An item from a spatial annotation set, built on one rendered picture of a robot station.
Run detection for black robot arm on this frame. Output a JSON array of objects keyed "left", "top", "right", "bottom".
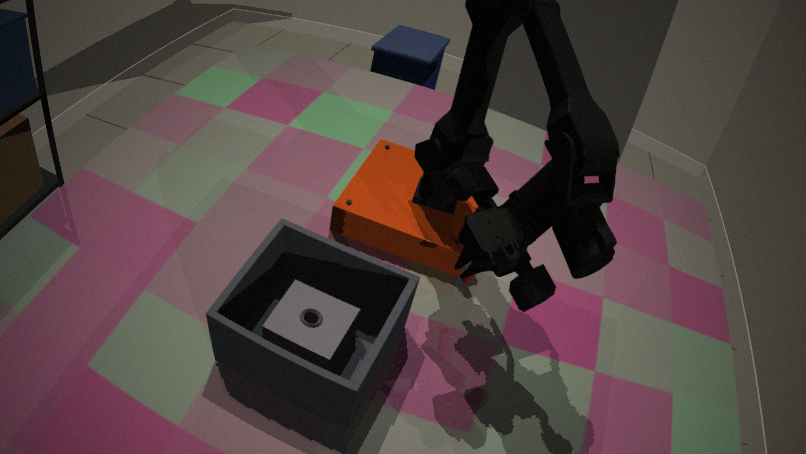
[{"left": 412, "top": 0, "right": 620, "bottom": 279}]

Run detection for red peg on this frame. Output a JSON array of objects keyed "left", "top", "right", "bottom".
[{"left": 461, "top": 262, "right": 476, "bottom": 284}]

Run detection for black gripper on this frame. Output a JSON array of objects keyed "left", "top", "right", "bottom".
[{"left": 445, "top": 166, "right": 556, "bottom": 312}]

